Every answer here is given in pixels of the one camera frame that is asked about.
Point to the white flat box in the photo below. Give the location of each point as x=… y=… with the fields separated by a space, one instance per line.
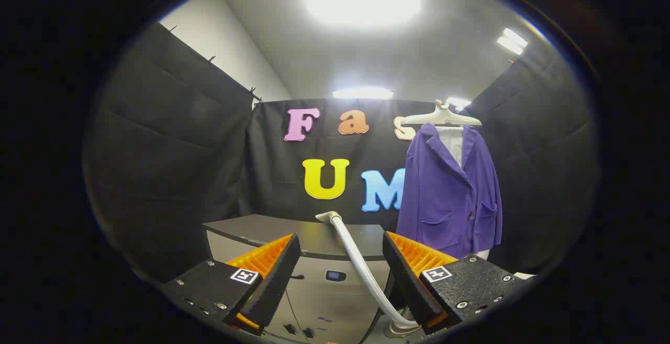
x=525 y=276

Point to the white clothes hanger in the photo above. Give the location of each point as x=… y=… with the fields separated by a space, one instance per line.
x=442 y=117

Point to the purple jacket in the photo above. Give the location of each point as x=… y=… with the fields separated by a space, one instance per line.
x=442 y=197

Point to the long ceiling light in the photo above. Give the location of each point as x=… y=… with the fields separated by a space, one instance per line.
x=363 y=93

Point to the white shirt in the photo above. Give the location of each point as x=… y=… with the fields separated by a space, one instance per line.
x=453 y=142

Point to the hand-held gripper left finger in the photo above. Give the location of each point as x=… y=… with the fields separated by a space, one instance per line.
x=275 y=276

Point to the black backdrop cloth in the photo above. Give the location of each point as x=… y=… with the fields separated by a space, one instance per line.
x=172 y=166

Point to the grey cabinet with dark top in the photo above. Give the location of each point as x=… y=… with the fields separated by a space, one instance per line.
x=314 y=236

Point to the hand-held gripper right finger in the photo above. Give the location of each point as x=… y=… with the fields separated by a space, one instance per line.
x=405 y=276

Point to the double strip ceiling light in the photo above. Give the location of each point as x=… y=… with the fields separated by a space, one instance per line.
x=512 y=41

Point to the small blue cabinet display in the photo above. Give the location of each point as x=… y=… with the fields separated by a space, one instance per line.
x=335 y=275

